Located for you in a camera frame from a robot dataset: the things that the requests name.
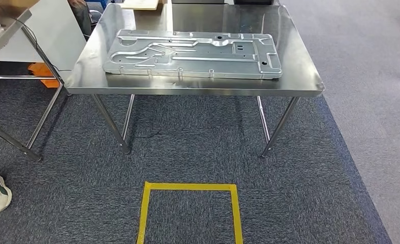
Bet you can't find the stainless steel workbench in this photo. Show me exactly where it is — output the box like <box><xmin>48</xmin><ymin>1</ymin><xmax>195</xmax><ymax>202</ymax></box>
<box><xmin>65</xmin><ymin>3</ymin><xmax>326</xmax><ymax>158</ymax></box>

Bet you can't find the stamped sheet metal plate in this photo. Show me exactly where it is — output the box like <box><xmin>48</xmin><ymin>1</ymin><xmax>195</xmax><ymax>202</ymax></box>
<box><xmin>103</xmin><ymin>28</ymin><xmax>283</xmax><ymax>80</ymax></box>

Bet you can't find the blue cart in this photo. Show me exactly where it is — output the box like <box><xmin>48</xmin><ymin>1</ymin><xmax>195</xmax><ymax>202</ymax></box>
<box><xmin>85</xmin><ymin>0</ymin><xmax>108</xmax><ymax>11</ymax></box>

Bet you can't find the orange object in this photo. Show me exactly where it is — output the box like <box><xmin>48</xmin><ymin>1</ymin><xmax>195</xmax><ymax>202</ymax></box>
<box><xmin>27</xmin><ymin>63</ymin><xmax>60</xmax><ymax>89</ymax></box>

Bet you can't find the black floor cable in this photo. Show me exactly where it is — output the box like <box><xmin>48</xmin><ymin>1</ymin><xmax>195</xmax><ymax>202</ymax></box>
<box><xmin>135</xmin><ymin>129</ymin><xmax>162</xmax><ymax>139</ymax></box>

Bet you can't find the black table cable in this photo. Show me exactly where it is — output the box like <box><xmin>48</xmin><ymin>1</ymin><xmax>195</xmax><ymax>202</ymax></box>
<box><xmin>14</xmin><ymin>18</ymin><xmax>73</xmax><ymax>73</ymax></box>

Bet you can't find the steel frame table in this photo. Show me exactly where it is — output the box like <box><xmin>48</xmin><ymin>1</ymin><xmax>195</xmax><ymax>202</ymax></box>
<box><xmin>0</xmin><ymin>7</ymin><xmax>66</xmax><ymax>162</ymax></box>

